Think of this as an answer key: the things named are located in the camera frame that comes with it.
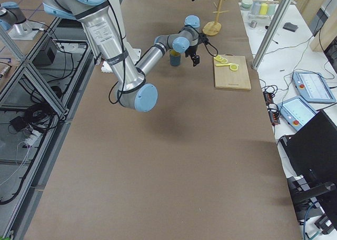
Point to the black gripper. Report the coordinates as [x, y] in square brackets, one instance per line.
[191, 51]

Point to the blue mug yellow inside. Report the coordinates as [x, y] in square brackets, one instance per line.
[175, 58]

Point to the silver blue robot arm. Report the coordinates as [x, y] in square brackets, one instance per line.
[103, 20]

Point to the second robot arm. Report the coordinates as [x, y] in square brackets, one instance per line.
[11, 14]

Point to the wooden cup storage rack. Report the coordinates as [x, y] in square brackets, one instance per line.
[213, 28]

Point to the grey cup on tray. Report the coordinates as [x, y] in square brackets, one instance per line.
[256, 8]

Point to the small steel cup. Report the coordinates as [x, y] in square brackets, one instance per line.
[253, 24]

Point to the yellow cup on tray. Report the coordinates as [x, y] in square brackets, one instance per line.
[263, 9]

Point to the light blue cup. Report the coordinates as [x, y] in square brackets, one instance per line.
[271, 8]

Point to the lemon slice far end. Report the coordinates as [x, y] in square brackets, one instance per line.
[217, 58]

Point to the yellow plastic knife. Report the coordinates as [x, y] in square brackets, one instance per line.
[227, 64]

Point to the bamboo cutting board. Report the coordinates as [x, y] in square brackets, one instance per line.
[224, 78]

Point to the lemon slice on knife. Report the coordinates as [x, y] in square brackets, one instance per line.
[234, 67]

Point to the green rimmed bowl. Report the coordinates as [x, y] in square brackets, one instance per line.
[246, 3]

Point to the blue teach pendant near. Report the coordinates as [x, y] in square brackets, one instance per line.
[297, 112]

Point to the blue teach pendant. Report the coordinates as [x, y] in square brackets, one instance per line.
[297, 112]
[313, 87]

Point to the blue teach pendant far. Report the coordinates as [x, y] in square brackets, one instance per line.
[313, 87]

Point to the black office chair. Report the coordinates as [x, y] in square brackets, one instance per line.
[312, 154]

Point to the aluminium frame post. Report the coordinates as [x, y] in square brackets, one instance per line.
[275, 22]

